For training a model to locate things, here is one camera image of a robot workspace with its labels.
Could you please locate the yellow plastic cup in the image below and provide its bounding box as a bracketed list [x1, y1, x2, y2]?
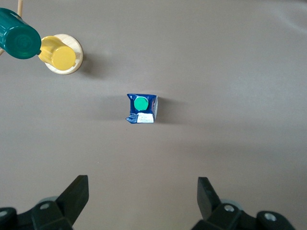
[38, 35, 77, 71]

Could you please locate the dark green plastic cup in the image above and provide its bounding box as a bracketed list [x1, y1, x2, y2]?
[0, 7, 42, 60]

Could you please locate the wooden cup tree stand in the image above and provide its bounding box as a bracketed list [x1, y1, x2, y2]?
[0, 0, 84, 75]

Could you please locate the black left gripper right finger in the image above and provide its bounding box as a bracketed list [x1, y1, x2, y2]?
[191, 176, 259, 230]

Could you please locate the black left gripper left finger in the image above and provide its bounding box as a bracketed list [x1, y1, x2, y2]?
[31, 174, 90, 230]

